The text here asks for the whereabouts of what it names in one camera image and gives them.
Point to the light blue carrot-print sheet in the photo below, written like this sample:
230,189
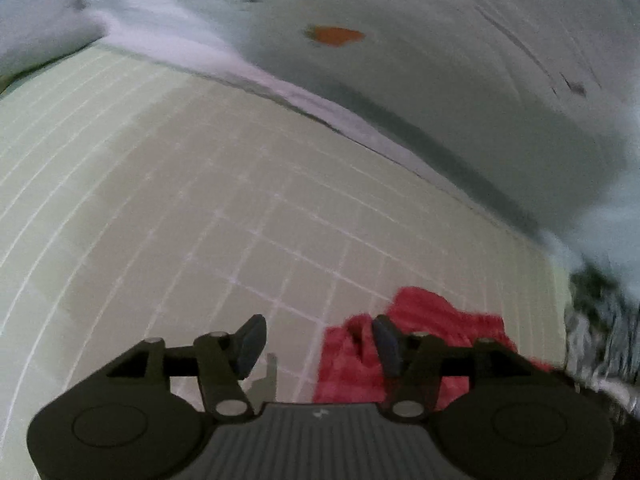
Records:
530,106

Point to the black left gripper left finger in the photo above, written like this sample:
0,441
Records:
218,360

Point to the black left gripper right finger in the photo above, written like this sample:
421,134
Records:
414,366

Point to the green grid cutting mat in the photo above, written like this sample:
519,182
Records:
138,200

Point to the red checkered cloth garment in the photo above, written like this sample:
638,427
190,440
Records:
362,360

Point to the dark plaid shirt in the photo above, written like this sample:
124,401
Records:
602,335

